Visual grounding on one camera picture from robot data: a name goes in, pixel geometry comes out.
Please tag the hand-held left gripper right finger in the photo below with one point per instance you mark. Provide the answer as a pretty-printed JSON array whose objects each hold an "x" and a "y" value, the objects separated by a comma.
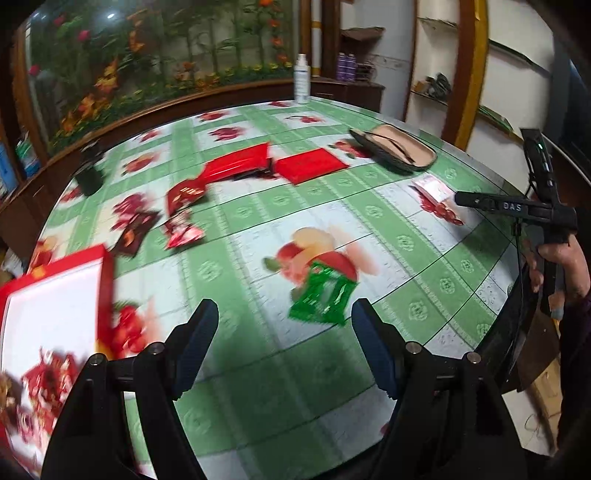
[{"x": 374, "y": 341}]

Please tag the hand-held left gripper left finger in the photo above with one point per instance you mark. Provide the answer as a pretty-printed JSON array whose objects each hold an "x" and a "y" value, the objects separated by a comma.
[{"x": 198, "y": 341}]

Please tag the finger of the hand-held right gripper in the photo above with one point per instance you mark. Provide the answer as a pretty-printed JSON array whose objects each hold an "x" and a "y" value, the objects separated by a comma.
[{"x": 473, "y": 201}]

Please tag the white pink snack packet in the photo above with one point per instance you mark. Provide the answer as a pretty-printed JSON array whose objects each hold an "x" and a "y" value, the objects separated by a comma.
[{"x": 431, "y": 188}]

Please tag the green snack packet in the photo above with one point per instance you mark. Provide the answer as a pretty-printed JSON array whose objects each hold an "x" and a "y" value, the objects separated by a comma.
[{"x": 323, "y": 295}]

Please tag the small red snack packet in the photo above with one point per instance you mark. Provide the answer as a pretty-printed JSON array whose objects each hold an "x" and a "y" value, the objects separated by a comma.
[{"x": 184, "y": 233}]

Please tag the dark brown snack packet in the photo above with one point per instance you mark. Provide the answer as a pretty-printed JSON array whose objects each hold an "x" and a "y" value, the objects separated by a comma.
[{"x": 134, "y": 233}]

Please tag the printed dark red snack packet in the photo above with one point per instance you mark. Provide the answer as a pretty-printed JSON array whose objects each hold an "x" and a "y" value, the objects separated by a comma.
[{"x": 184, "y": 194}]

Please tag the red cardboard box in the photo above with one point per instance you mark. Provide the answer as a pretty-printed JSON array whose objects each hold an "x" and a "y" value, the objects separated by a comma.
[{"x": 51, "y": 295}]

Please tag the long red snack packet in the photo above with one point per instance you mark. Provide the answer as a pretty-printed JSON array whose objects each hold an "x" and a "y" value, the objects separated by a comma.
[{"x": 233, "y": 164}]

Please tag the person's right hand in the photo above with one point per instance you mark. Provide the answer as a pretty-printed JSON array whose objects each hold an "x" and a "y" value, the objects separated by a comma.
[{"x": 565, "y": 263}]

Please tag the dark items on shelf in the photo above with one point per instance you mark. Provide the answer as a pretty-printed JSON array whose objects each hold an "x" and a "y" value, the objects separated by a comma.
[{"x": 436, "y": 85}]

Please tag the green floral tablecloth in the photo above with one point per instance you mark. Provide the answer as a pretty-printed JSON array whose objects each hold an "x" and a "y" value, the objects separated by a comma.
[{"x": 258, "y": 230}]

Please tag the brown cardboard piece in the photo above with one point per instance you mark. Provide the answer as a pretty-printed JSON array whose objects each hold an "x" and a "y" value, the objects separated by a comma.
[{"x": 535, "y": 344}]

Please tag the wooden corner cabinet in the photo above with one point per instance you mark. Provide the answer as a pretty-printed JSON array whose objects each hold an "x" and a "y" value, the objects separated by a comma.
[{"x": 360, "y": 94}]

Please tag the purple bottle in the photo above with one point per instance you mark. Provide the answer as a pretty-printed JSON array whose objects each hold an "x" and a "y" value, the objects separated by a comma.
[
  {"x": 342, "y": 67},
  {"x": 352, "y": 68}
]

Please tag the orange gold snack packet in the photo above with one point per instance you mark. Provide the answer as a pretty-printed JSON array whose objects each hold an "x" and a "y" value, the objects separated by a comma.
[{"x": 7, "y": 394}]

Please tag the white spray bottle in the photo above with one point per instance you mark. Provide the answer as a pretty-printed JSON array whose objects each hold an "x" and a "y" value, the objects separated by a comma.
[{"x": 301, "y": 78}]

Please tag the wooden shelf unit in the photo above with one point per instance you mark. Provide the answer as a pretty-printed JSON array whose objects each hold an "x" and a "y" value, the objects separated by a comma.
[{"x": 18, "y": 198}]

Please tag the teal plastic bag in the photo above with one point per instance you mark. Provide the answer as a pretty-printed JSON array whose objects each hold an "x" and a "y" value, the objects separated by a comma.
[{"x": 27, "y": 157}]

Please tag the blue packet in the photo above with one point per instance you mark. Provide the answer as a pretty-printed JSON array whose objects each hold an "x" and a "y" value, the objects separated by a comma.
[{"x": 7, "y": 170}]

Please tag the artificial flower glass display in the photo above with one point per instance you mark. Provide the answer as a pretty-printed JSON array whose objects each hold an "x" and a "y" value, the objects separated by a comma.
[{"x": 138, "y": 60}]

